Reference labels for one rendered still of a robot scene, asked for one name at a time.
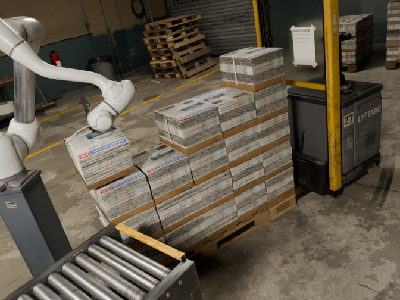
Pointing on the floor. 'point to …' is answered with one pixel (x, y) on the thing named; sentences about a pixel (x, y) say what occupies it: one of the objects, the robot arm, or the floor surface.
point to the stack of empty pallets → (169, 31)
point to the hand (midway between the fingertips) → (85, 113)
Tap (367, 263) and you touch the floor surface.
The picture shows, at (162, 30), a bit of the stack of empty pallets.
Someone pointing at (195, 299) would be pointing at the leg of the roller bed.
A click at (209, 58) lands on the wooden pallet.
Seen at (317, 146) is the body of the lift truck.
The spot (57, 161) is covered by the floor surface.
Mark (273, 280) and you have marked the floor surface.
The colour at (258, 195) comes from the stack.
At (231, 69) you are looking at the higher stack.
